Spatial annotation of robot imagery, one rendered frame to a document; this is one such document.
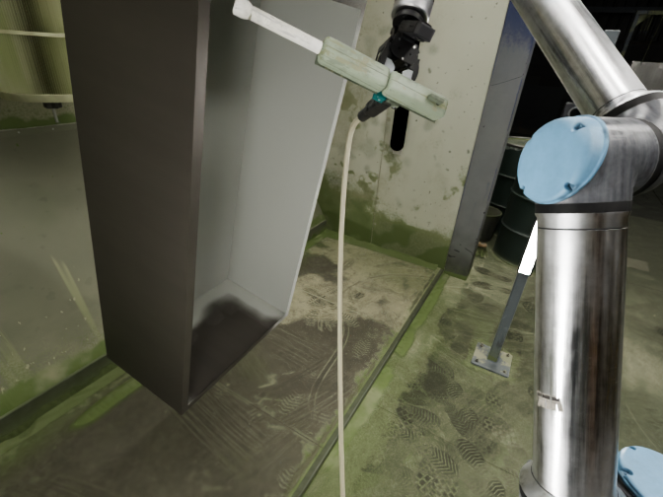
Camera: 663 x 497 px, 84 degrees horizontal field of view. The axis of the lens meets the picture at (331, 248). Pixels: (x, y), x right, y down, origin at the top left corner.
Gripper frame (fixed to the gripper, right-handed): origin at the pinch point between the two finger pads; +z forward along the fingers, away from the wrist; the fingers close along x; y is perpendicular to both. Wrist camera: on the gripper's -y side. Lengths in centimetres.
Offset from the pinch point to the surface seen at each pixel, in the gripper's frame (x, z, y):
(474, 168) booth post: -128, -52, 131
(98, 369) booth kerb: 55, 118, 122
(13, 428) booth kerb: 75, 139, 103
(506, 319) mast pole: -130, 41, 74
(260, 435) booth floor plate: -18, 118, 78
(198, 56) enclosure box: 38.5, 13.3, -9.3
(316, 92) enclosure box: 9.1, -11.3, 38.2
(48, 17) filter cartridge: 102, -19, 93
